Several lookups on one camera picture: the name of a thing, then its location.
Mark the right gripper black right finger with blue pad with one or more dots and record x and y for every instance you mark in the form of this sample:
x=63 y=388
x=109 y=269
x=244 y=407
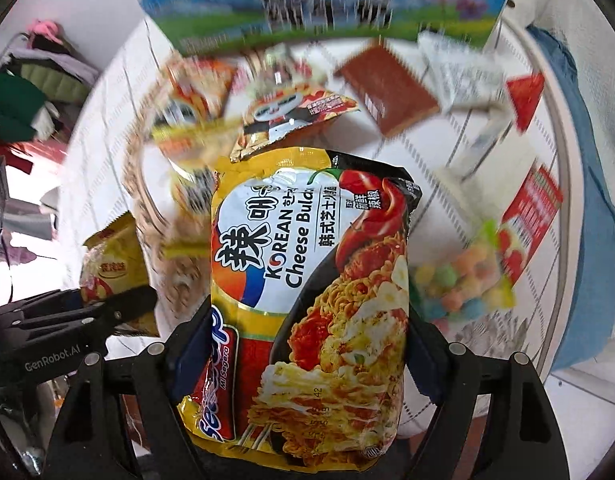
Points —
x=521 y=438

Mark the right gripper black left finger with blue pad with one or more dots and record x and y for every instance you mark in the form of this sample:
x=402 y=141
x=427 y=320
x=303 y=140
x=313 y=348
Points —
x=90 y=439

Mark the yellow red snack packet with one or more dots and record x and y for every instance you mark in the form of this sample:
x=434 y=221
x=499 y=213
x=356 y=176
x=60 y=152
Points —
x=114 y=273

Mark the Korean cheese noodle packet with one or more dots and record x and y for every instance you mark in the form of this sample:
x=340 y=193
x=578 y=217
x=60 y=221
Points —
x=309 y=309

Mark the colourful candy ball bag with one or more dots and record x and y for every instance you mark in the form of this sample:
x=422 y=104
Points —
x=462 y=289

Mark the brown sauce packet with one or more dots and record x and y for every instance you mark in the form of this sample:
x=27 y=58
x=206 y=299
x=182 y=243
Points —
x=391 y=94

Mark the orange sunflower seed packet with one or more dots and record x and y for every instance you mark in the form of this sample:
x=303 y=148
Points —
x=192 y=91

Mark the blue bed sheet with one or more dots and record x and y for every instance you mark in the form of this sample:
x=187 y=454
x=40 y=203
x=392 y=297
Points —
x=592 y=312

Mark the white patterned quilt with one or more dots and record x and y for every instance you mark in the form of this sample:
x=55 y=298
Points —
x=112 y=167

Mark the red white snack packet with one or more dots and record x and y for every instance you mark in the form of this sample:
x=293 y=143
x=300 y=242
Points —
x=527 y=219

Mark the pile of clothes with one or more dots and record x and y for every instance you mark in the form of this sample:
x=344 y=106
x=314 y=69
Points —
x=43 y=88

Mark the panda snack packet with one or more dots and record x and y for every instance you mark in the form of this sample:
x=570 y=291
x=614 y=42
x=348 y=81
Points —
x=273 y=118

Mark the pink plush toy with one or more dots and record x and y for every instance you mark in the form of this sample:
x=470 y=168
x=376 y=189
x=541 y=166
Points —
x=50 y=30

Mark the cream barcode snack packet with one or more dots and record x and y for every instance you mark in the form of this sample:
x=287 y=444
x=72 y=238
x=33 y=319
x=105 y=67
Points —
x=472 y=158

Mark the green plum snack packet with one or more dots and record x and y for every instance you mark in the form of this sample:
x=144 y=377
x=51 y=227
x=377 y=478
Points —
x=277 y=68

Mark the red triangular snack packet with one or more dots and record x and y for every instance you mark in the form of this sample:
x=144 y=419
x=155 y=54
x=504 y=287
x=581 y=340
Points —
x=525 y=92

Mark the white labelled snack packet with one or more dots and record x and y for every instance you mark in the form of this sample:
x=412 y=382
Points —
x=462 y=77

